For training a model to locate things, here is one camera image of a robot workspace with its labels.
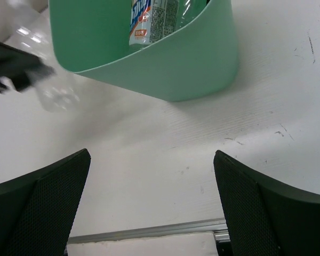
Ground red-label red-cap bottle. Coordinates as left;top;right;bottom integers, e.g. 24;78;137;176
176;0;209;30

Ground blue-label clear bottle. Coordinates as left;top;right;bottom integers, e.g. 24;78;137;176
129;0;179;50

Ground clear crushed plastic bottle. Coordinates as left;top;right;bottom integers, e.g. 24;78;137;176
13;25;79;112

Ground green plastic bin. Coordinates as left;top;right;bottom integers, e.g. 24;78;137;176
49;1;238;101

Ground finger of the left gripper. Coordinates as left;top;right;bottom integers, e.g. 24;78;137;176
0;42;55;93

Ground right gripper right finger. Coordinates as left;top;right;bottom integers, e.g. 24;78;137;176
213;150;320;255

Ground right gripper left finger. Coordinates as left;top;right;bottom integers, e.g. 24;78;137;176
0;149;91;255

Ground aluminium frame rail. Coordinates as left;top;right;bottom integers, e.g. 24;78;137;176
67;218;227;244

